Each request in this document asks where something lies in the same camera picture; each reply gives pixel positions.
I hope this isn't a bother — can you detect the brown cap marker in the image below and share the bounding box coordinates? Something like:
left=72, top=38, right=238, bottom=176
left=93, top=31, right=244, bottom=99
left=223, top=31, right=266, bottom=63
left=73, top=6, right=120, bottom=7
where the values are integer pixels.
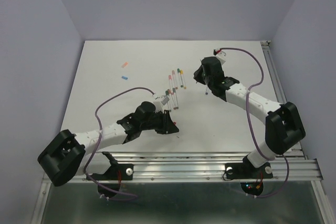
left=167, top=89, right=177, bottom=110

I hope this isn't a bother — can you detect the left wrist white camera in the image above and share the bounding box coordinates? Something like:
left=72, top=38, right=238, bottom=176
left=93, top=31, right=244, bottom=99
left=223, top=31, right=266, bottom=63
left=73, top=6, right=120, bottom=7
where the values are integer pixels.
left=152, top=93, right=170, bottom=111

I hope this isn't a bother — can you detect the aluminium front rail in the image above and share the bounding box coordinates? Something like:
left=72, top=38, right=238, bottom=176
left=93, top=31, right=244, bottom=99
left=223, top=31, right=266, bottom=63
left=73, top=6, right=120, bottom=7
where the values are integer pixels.
left=32, top=153, right=327, bottom=223

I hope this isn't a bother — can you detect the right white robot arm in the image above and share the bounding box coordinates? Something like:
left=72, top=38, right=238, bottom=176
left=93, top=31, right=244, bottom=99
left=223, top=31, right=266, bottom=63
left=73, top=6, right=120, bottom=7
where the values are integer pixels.
left=194, top=57, right=306, bottom=177

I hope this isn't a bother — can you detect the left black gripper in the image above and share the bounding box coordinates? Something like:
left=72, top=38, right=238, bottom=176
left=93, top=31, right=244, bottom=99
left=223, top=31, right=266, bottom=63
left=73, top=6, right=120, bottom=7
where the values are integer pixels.
left=140, top=109, right=179, bottom=134

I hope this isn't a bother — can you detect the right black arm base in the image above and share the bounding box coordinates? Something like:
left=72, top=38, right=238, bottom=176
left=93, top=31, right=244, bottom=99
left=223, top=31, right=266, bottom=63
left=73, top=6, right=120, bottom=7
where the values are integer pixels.
left=222, top=155, right=274, bottom=197

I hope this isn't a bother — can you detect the aluminium right side rail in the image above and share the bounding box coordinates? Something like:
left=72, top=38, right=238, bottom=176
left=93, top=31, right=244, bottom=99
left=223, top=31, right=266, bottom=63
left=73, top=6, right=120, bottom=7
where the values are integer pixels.
left=260, top=41, right=306, bottom=158

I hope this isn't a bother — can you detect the pink cap marker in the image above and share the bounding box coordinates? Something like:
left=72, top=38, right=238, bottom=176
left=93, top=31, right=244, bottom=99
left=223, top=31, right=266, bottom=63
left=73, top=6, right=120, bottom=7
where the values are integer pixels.
left=169, top=75, right=174, bottom=93

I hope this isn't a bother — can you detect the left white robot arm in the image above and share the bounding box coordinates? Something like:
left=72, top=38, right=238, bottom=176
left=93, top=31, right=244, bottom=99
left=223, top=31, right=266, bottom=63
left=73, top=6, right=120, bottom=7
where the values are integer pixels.
left=37, top=101, right=179, bottom=186

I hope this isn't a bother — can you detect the aluminium rail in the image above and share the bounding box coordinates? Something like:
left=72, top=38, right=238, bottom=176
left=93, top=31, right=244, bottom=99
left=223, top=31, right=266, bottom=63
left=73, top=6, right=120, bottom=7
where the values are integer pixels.
left=32, top=153, right=327, bottom=223
left=260, top=41, right=306, bottom=158

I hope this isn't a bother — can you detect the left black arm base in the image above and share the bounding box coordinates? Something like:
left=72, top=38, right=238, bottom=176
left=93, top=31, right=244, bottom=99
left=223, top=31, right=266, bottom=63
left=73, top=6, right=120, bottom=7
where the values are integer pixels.
left=85, top=152, right=138, bottom=201

